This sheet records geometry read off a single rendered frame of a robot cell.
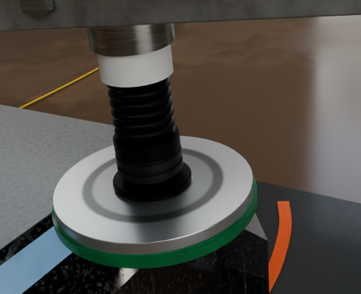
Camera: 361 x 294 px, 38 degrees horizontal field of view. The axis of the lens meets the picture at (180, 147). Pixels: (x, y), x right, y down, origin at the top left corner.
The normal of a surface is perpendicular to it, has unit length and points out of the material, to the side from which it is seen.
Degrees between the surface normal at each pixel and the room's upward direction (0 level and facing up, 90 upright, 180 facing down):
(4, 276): 46
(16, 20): 90
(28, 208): 0
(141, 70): 90
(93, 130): 0
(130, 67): 90
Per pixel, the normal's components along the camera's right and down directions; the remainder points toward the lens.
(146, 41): 0.37, 0.40
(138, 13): -0.30, 0.47
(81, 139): -0.10, -0.88
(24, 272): 0.52, -0.48
